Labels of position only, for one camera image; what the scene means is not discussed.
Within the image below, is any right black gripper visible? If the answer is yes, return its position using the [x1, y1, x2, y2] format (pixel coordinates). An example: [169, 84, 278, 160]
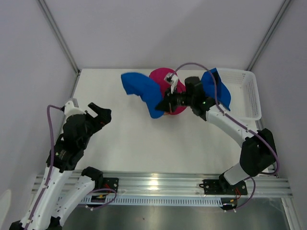
[155, 86, 194, 114]

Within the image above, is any blue cap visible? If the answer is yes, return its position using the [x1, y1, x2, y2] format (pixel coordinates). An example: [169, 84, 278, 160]
[121, 72, 164, 119]
[201, 68, 231, 111]

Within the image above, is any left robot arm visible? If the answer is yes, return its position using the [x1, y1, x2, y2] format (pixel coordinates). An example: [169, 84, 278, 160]
[10, 99, 117, 230]

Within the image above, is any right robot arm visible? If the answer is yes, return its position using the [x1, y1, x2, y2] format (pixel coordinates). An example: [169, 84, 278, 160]
[155, 77, 278, 194]

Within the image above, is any white plastic basket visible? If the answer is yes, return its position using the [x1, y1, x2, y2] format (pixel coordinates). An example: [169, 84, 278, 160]
[217, 68, 261, 121]

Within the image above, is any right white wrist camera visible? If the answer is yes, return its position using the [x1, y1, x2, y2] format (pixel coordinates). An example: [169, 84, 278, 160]
[164, 73, 179, 94]

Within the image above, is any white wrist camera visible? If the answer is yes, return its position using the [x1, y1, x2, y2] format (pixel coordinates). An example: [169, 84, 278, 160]
[62, 98, 85, 117]
[164, 73, 179, 94]

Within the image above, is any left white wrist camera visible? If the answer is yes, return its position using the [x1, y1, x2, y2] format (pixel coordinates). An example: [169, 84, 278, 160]
[62, 98, 85, 117]

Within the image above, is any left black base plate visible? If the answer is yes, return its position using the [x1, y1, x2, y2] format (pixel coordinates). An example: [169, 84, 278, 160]
[102, 177, 119, 192]

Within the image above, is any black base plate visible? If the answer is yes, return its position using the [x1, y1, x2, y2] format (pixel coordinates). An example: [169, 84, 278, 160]
[199, 179, 248, 196]
[102, 177, 119, 192]

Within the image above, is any aluminium mounting rail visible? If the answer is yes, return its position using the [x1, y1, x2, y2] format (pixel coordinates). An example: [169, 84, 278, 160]
[103, 171, 293, 198]

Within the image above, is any white slotted cable duct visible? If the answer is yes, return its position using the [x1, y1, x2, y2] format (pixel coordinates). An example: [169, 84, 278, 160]
[79, 195, 223, 207]

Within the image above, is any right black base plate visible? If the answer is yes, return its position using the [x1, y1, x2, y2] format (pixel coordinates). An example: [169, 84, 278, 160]
[199, 179, 248, 196]

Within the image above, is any left frame post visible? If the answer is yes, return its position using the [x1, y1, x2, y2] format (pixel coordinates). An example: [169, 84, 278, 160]
[36, 0, 80, 75]

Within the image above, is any frame post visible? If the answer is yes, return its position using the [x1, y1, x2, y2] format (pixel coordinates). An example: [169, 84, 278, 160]
[36, 0, 80, 75]
[246, 0, 294, 71]

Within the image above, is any right frame post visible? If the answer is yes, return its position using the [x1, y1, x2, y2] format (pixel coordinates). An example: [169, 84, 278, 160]
[246, 0, 294, 71]

